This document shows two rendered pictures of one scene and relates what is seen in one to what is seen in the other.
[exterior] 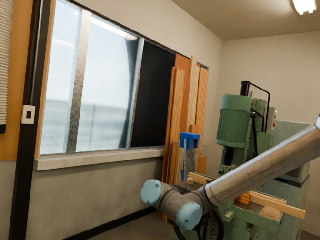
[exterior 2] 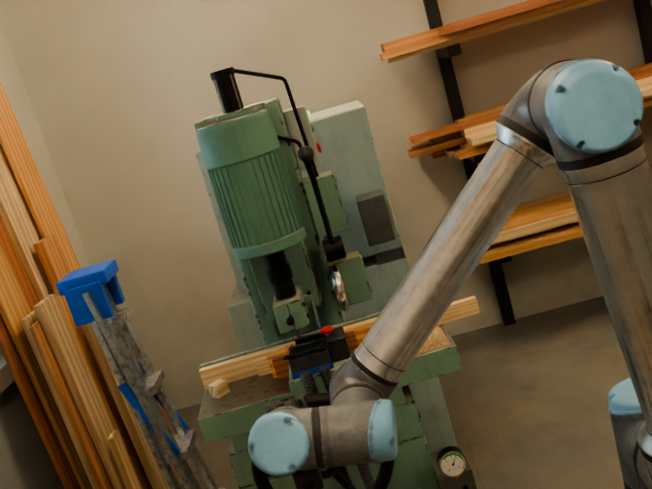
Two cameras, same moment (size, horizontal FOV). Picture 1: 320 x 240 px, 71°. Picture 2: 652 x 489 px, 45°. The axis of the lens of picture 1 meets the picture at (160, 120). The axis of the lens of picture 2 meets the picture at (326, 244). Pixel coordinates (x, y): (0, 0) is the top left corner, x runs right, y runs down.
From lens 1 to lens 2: 55 cm
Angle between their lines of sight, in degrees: 37
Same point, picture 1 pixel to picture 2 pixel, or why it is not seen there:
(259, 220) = (423, 367)
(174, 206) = (352, 433)
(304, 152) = (508, 197)
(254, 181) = (450, 292)
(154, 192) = (291, 438)
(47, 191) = not seen: outside the picture
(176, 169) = (79, 397)
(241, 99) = (254, 126)
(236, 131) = (280, 207)
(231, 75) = (56, 35)
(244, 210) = not seen: hidden behind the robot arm
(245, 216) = not seen: hidden behind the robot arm
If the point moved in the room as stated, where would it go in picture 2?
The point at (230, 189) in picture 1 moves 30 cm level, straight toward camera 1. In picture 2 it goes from (416, 333) to (521, 387)
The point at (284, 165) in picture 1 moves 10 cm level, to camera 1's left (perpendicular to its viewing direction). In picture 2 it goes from (488, 235) to (445, 258)
